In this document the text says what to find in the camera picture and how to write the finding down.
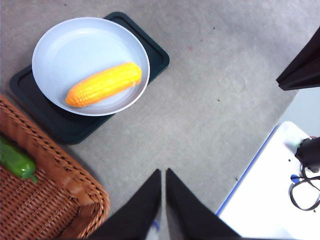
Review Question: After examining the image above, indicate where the green chili pepper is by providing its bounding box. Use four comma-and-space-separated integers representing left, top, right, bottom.
0, 134, 39, 184

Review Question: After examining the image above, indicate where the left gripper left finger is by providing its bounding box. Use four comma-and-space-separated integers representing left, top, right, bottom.
87, 169, 162, 240

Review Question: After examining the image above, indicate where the black blurry device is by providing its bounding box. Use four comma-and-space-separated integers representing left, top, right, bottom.
294, 136, 320, 173

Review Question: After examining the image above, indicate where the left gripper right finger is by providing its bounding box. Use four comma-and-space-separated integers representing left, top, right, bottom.
165, 168, 243, 240

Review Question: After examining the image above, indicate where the yellow corn cob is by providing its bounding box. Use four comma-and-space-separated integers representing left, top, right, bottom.
65, 61, 143, 108

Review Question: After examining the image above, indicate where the blue round plate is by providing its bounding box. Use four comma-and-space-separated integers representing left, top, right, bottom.
31, 16, 151, 117

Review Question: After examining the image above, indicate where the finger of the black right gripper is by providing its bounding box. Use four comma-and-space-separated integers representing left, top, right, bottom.
276, 24, 320, 91

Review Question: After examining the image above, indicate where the white board with blue edge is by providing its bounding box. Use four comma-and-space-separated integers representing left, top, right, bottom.
215, 121, 320, 240

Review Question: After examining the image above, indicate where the black rectangular tray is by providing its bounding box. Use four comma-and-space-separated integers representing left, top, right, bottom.
9, 11, 171, 146

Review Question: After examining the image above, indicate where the black cable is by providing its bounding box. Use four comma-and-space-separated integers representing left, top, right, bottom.
289, 163, 320, 211

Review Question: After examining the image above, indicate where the brown wicker basket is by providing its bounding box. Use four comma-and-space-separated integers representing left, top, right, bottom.
0, 94, 111, 240

